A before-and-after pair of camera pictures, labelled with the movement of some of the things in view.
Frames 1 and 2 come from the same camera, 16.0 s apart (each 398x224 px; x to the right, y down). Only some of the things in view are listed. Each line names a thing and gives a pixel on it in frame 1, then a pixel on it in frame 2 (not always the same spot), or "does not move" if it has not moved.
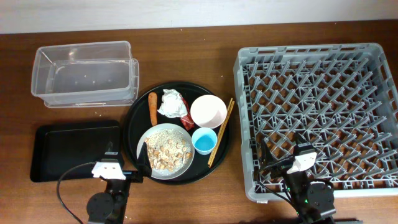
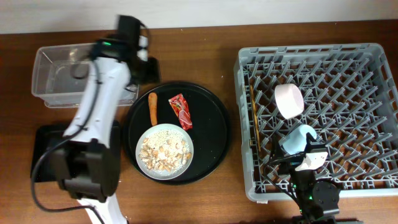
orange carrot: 152,97 does not move
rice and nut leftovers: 168,149 does not move
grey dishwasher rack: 341,98 does not move
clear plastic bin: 92,74 does not move
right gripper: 282,168 -> 289,164
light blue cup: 204,140 -> 295,142
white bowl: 209,111 -> 289,100
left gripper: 145,165 -> 152,72
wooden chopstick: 216,142 -> 255,117
